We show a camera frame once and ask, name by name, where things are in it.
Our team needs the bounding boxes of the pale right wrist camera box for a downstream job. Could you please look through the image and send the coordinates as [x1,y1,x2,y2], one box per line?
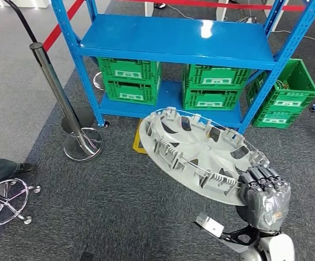
[195,212,225,239]

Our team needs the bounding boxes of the white display plinth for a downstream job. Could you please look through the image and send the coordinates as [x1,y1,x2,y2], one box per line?
[0,0,51,9]

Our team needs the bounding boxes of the white cable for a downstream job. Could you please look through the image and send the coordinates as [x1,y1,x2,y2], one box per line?
[271,29,315,45]

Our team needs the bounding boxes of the person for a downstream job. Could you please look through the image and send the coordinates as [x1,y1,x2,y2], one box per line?
[0,154,35,184]

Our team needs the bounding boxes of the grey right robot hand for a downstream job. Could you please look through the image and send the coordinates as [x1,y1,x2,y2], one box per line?
[235,165,292,233]

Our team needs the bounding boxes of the black camera bracket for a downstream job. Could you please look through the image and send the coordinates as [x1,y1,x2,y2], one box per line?
[220,225,258,247]

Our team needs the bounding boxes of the grey plastic wheel cover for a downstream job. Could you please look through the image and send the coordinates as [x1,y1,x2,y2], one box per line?
[139,107,270,207]

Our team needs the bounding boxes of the black stool chrome base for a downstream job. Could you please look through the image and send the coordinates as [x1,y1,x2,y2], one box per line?
[0,178,41,238]

